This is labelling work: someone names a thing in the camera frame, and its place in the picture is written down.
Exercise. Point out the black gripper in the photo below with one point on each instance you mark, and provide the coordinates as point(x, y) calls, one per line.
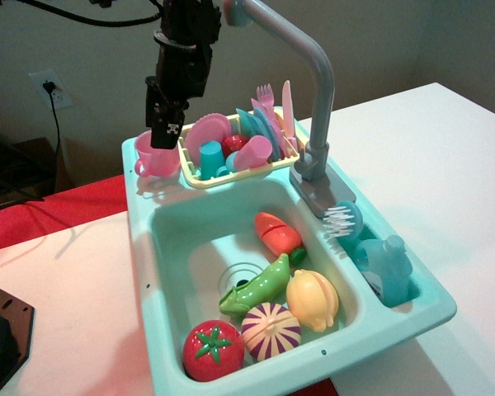
point(181, 74)

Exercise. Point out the pink toy cup with handle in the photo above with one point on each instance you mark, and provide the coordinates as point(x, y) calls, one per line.
point(157, 162)

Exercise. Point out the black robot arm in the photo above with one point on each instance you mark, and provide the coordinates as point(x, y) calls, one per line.
point(41, 34)

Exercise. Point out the small teal toy cup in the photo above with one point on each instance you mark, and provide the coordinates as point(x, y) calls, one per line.
point(228, 167)

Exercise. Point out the teal toy sink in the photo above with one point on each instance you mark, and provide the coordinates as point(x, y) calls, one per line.
point(195, 240)

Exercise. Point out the pink scalloped toy plate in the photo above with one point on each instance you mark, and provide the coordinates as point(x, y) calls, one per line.
point(211, 127)

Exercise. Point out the red toy strawberry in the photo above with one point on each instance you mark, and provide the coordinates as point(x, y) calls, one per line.
point(233, 143)

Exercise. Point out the cream dish rack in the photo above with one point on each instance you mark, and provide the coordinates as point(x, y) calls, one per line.
point(239, 171)

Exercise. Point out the blue toy plates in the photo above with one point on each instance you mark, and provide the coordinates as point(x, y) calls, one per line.
point(258, 124)

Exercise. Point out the pink toy fork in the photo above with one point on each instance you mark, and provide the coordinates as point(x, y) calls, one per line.
point(284, 133)

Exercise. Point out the pink toy tumbler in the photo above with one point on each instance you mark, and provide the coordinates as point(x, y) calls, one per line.
point(253, 154)

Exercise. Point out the pink toy knife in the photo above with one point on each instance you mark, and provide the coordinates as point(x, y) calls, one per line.
point(288, 111)

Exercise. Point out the orange toy carrot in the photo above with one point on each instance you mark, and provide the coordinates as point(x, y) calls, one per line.
point(279, 237)

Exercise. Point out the grey toy faucet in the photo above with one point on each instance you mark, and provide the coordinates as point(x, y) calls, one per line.
point(319, 185)

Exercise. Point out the red cloth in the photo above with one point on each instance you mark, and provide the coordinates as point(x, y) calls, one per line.
point(80, 205)

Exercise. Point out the green toy pea pod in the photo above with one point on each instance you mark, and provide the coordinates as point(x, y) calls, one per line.
point(260, 289)

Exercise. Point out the teal dish brush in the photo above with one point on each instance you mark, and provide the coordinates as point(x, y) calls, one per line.
point(344, 220)

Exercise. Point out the yellow toy lemon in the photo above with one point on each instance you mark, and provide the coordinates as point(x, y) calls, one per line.
point(312, 299)

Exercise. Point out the purple striped toy onion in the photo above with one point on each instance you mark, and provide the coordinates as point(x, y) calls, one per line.
point(270, 329)

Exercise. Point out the red toy tomato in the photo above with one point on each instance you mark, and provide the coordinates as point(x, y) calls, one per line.
point(212, 349)

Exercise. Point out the blue toy soap bottle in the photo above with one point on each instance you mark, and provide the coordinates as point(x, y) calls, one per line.
point(385, 266)

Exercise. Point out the white wall outlet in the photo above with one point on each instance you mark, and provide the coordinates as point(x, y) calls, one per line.
point(51, 89)

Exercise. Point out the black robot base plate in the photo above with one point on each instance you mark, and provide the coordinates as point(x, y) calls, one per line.
point(16, 324)

